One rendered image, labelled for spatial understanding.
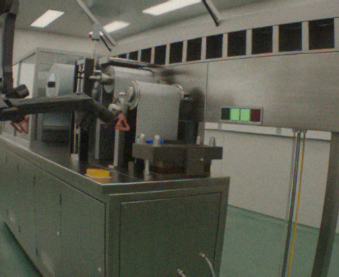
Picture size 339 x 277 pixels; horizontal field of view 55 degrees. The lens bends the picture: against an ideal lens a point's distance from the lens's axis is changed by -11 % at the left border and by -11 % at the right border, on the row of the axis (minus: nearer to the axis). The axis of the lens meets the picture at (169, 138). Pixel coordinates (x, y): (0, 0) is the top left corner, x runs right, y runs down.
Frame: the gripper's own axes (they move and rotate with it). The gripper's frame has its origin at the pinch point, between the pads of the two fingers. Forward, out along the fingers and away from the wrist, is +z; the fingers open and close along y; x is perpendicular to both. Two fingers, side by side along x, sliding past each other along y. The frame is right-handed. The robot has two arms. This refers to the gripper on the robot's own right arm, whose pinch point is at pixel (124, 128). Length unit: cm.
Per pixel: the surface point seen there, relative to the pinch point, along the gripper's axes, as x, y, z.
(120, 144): -5.5, -9.0, 6.5
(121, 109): 8.6, -9.1, -1.6
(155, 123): 10.6, -1.3, 14.0
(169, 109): 19.8, -1.5, 17.3
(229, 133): 116, -200, 242
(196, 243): -32, 24, 46
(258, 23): 64, 39, 13
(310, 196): 63, -63, 273
